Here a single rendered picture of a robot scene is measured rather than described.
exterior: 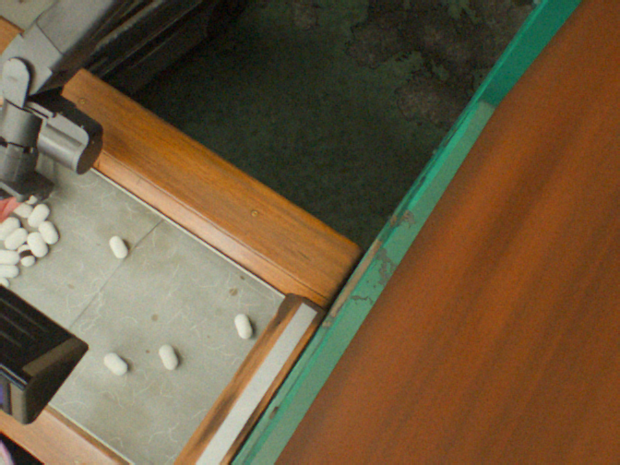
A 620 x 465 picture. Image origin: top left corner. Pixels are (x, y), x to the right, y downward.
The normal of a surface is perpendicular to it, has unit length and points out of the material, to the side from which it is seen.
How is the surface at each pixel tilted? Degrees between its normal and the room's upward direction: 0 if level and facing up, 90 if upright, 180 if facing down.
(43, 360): 58
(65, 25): 38
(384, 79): 0
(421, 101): 0
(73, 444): 0
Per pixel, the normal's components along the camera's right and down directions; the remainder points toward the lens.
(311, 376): 0.05, -0.25
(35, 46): -0.26, 0.38
